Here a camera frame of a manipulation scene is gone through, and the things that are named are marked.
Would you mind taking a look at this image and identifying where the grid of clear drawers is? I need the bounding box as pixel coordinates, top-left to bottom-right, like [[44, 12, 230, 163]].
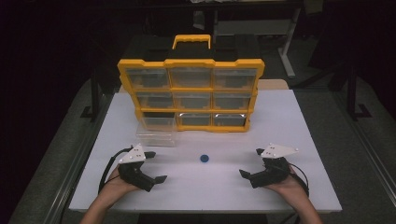
[[125, 67, 258, 128]]

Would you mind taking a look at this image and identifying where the tan wooden board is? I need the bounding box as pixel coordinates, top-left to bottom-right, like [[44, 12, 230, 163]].
[[257, 78, 290, 91]]

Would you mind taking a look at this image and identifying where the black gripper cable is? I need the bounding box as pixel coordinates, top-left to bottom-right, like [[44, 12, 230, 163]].
[[97, 147, 134, 195], [278, 162, 310, 224]]

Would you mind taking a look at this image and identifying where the black metal stand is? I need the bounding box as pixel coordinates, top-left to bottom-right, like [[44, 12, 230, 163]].
[[346, 63, 374, 121], [79, 69, 105, 123]]

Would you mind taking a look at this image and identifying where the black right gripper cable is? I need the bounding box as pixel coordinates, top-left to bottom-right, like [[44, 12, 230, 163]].
[[278, 162, 310, 224]]

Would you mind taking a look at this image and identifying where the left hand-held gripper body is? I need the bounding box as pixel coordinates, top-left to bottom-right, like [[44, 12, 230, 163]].
[[117, 143, 157, 192]]

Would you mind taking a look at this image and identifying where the person's left hand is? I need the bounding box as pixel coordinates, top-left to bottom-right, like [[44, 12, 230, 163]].
[[98, 167, 142, 203]]

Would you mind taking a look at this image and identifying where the yellow and black organizer cabinet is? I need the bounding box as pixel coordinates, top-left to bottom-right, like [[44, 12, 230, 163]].
[[117, 33, 266, 134]]

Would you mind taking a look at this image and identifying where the clear plastic drawer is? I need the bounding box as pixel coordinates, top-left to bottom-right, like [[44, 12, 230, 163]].
[[135, 112, 178, 148]]

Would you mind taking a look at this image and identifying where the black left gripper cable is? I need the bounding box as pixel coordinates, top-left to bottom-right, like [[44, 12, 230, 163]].
[[97, 147, 134, 195]]

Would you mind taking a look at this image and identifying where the person's right hand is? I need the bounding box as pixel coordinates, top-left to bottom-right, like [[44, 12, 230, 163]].
[[264, 165, 310, 204]]

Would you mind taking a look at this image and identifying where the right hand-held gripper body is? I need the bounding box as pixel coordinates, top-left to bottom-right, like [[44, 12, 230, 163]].
[[247, 142, 300, 189]]

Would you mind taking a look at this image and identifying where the white desk frame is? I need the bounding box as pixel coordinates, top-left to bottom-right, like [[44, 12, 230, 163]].
[[214, 7, 303, 79]]

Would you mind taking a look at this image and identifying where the aluminium rail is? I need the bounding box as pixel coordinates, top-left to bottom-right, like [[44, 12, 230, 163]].
[[43, 92, 114, 224], [331, 90, 396, 195]]

